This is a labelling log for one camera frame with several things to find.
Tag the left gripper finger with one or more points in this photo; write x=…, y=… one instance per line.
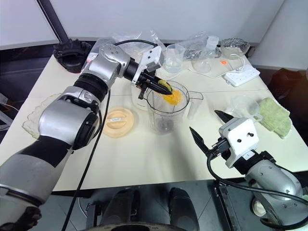
x=161, y=90
x=162, y=85

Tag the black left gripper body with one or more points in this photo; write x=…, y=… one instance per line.
x=145, y=80

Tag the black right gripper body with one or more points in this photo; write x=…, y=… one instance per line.
x=222, y=154

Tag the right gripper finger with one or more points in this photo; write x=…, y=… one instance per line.
x=225, y=117
x=199, y=142

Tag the orange segment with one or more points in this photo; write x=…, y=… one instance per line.
x=172, y=98

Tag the clear blender jar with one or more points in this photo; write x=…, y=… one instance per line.
x=161, y=115

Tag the beige blender lid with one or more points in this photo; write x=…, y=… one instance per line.
x=118, y=127

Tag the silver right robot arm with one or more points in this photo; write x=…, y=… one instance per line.
x=272, y=178

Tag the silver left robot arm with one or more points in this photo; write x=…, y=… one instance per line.
x=65, y=120

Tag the clear measuring beaker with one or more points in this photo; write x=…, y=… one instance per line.
x=173, y=60

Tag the clear crumpled plastic bag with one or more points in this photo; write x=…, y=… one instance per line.
x=134, y=51

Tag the white power strip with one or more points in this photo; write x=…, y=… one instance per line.
x=241, y=76

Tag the clear plastic dome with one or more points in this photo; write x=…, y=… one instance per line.
x=202, y=65

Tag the plastic bag with dark contents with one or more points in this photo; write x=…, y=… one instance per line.
x=192, y=49

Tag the green folded towel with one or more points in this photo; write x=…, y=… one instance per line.
x=275, y=116

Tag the small clear plastic bottle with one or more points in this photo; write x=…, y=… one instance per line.
x=212, y=43

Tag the dark chair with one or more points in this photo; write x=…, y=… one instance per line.
x=288, y=89

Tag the cut glass bowl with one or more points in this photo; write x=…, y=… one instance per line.
x=234, y=47

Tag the black ridged holder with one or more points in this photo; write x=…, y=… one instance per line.
x=71, y=56

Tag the black pole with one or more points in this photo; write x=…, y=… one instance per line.
x=54, y=19

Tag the clear glass plate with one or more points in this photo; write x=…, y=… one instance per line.
x=31, y=120

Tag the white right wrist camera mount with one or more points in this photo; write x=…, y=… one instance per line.
x=240, y=134

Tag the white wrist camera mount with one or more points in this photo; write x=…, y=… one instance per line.
x=150, y=56
x=240, y=134

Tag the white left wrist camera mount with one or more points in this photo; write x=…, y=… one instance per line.
x=150, y=56

